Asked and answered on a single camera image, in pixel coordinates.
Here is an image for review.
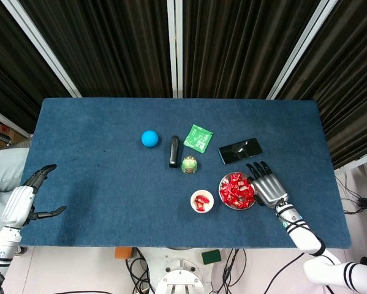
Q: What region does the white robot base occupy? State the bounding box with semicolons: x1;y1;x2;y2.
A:
137;246;230;294

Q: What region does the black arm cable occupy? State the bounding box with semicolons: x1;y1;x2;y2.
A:
264;219;340;294

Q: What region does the blue table cloth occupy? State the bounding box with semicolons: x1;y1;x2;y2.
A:
2;97;353;248

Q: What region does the black pleated curtain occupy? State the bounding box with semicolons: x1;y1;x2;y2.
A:
0;0;77;132
19;0;173;99
183;0;327;99
278;0;367;169

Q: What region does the black stapler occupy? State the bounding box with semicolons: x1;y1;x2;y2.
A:
168;135;181;168

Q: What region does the orange box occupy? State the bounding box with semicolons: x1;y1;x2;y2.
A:
115;247;134;260

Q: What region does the dark green box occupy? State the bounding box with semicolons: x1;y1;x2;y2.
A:
201;249;222;265

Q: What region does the metal bowl with red candies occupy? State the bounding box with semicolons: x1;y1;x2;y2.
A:
218;171;260;211

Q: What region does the black smartphone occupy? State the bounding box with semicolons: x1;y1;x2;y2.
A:
218;137;263;165

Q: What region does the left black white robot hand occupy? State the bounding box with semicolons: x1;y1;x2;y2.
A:
1;164;67;227

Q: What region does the green nesting doll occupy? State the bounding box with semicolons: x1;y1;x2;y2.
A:
181;155;199;176

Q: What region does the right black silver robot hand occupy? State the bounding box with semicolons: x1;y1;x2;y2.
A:
246;160;289;206

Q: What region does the white frame post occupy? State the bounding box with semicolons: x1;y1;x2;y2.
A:
1;0;82;99
266;0;339;100
166;0;184;99

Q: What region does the blue ball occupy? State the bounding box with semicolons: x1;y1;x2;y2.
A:
140;130;160;148

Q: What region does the black cable bundle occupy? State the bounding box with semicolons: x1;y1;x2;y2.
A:
210;247;248;294
124;247;158;294

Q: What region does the heap of red candies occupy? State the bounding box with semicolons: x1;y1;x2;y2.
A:
219;173;257;209

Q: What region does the white frame rail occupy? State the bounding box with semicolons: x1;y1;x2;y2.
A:
0;104;34;138

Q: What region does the white paper cup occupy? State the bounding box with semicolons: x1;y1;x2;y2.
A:
190;189;215;214

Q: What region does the grey jeans leg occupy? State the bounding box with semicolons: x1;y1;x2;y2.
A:
0;147;30;238

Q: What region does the green sachet packet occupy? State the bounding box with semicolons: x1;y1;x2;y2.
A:
183;123;214;153

